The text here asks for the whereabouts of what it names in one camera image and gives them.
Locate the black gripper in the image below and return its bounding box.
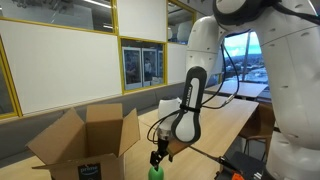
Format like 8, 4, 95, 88
150, 139, 173, 171

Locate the green plastic pear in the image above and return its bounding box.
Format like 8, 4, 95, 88
148, 166, 164, 180

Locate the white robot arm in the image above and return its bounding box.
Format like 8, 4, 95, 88
157, 0, 320, 180

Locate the brown cardboard box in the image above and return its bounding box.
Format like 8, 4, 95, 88
27, 103, 140, 180

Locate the black orange tool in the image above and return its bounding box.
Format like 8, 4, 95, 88
214, 153, 264, 180

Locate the wooden chair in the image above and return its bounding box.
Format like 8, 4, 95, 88
239, 103, 275, 160

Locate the far wooden table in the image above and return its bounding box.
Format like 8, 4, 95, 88
205, 81, 267, 99

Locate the grey bench sofa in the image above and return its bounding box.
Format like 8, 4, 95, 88
0, 81, 188, 168

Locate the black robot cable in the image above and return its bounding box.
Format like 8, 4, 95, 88
146, 43, 241, 145

